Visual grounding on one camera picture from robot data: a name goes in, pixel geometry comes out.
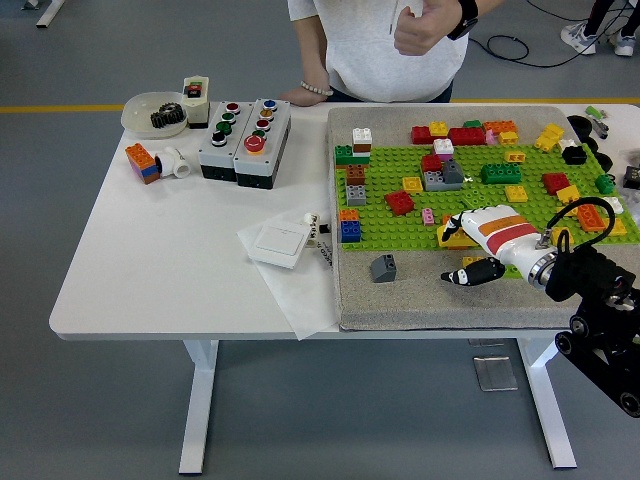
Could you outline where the person's right hand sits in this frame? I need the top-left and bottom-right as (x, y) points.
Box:
(277, 85), (332, 108)

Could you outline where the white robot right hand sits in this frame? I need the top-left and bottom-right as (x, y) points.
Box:
(439, 203), (544, 287)

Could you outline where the person's left hand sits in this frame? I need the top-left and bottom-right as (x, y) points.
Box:
(393, 0), (464, 56)

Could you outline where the yellow curved toy brick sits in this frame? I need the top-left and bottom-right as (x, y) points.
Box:
(436, 223), (479, 250)

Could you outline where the green studded baseplate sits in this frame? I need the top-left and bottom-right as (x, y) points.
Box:
(333, 143), (639, 252)

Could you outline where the long dark green brick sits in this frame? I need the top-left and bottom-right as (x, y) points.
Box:
(480, 162), (523, 186)

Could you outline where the dark green toy brick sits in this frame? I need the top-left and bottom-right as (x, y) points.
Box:
(333, 144), (371, 170)

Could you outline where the long grey toy brick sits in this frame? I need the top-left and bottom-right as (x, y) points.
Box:
(422, 170), (463, 193)

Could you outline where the long red toy brick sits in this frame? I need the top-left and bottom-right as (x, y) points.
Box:
(447, 127), (487, 148)

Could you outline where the yellow stepped toy brick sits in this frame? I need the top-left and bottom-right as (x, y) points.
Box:
(533, 123), (566, 153)

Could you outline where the multicolour toy brick stack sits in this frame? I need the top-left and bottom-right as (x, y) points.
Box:
(124, 142), (162, 186)

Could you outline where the black smartwatch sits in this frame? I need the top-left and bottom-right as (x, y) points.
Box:
(446, 0), (480, 42)

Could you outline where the person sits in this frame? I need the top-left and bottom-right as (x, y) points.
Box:
(287, 0), (471, 104)
(559, 0), (640, 58)

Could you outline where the grey emergency stop control box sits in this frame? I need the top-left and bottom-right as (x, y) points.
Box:
(232, 97), (292, 191)

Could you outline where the grey-brown mat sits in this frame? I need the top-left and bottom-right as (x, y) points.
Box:
(325, 104), (640, 332)

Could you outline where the grey three-button control box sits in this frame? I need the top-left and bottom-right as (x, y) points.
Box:
(197, 100), (249, 182)

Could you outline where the white labelled connector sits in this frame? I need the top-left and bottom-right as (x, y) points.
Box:
(303, 211), (321, 250)

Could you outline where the metal floor plate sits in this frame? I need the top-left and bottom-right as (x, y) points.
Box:
(472, 355), (520, 393)

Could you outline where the black metal gear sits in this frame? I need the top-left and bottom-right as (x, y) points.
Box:
(149, 102), (188, 130)

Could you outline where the white pipe tee fitting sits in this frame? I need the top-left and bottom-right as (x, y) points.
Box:
(153, 145), (193, 179)

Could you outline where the white table leg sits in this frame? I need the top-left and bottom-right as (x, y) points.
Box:
(178, 338), (222, 476)
(516, 337), (579, 471)

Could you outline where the white plastic bowl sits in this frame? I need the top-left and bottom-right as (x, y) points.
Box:
(121, 90), (189, 140)

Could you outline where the white paper sheet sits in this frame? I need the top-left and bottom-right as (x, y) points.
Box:
(235, 209), (341, 342)

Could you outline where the white furniture foot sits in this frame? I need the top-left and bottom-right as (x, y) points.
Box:
(36, 0), (67, 29)

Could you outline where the bead bracelet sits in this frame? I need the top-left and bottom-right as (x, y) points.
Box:
(299, 79), (335, 97)

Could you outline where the black floor cable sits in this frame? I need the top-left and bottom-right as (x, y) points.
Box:
(467, 34), (594, 69)

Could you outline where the cream switch box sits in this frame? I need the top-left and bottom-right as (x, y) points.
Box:
(181, 74), (211, 130)

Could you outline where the white wall switch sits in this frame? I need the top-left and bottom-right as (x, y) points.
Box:
(247, 223), (311, 271)

